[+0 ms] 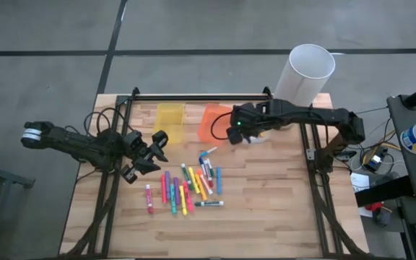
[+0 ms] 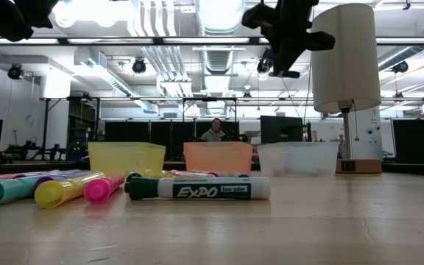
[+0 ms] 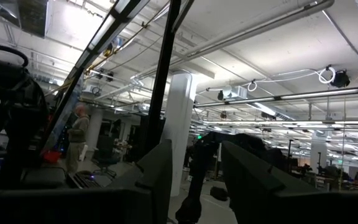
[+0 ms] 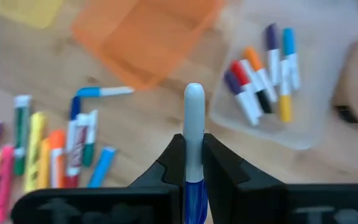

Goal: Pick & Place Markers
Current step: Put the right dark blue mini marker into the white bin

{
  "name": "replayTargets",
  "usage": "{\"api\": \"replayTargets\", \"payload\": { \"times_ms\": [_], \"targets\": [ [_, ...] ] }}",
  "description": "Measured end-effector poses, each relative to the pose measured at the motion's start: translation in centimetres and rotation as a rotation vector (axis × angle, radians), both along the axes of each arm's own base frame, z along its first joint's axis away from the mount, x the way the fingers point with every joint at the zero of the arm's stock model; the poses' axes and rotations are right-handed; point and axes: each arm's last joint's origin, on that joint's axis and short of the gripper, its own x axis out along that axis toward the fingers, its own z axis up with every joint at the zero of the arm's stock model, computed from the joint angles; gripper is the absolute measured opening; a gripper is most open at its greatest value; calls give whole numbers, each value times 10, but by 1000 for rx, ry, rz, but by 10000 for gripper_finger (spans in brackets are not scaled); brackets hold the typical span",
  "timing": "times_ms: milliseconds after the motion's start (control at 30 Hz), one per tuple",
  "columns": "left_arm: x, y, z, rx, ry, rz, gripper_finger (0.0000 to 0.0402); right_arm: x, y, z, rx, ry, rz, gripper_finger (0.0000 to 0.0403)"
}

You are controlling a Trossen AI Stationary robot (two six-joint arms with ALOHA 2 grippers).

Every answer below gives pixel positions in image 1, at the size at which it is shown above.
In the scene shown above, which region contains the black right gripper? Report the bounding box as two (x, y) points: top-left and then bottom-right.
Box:
(227, 100), (272, 146)

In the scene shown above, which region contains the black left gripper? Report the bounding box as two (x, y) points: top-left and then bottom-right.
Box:
(120, 129), (169, 185)

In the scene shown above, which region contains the bright green dry-erase marker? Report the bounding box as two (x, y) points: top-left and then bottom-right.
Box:
(180, 162), (194, 191)

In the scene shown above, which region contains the pink Expo marker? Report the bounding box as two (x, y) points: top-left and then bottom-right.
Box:
(144, 183), (154, 215)

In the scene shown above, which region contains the teal highlighter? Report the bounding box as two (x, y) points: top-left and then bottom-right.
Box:
(169, 183), (177, 215)

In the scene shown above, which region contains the pink highlighter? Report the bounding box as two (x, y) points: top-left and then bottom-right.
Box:
(182, 181), (195, 212)

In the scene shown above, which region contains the light blue small marker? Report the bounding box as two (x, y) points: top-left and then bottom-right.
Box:
(199, 145), (219, 158)

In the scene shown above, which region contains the maroon Expo marker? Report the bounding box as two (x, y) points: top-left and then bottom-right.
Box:
(203, 160), (215, 188)

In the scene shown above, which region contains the orange Expo marker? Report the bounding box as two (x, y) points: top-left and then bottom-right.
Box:
(197, 172), (214, 196)

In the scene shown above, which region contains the dark green Expo marker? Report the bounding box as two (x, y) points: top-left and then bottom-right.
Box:
(194, 200), (225, 207)

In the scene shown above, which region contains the clear plastic bin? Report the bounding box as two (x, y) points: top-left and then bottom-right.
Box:
(242, 131), (271, 146)

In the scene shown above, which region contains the orange translucent plastic bin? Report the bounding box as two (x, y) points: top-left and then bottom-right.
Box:
(196, 103), (234, 145)

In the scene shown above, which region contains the yellow translucent plastic bin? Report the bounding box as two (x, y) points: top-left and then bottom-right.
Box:
(152, 103), (186, 144)

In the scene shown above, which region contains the white shade wooden base lamp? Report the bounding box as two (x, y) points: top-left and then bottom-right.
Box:
(272, 43), (337, 109)

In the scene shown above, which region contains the white paper sheet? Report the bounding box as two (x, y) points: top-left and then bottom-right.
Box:
(350, 172), (371, 194)

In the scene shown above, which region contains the black flat bar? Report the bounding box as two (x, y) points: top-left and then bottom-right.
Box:
(354, 175), (415, 208)

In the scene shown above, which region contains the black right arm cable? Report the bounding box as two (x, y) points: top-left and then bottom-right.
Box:
(210, 110), (236, 141)

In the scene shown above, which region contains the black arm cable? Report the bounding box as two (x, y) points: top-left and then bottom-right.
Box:
(210, 110), (236, 141)
(83, 107), (137, 137)

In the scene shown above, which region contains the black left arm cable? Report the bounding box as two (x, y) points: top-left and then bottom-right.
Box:
(83, 107), (137, 137)

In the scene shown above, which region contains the black floor cable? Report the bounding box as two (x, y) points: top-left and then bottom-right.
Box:
(350, 106), (389, 116)

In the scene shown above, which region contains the yellow cable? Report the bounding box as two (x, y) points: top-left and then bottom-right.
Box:
(359, 139), (402, 152)

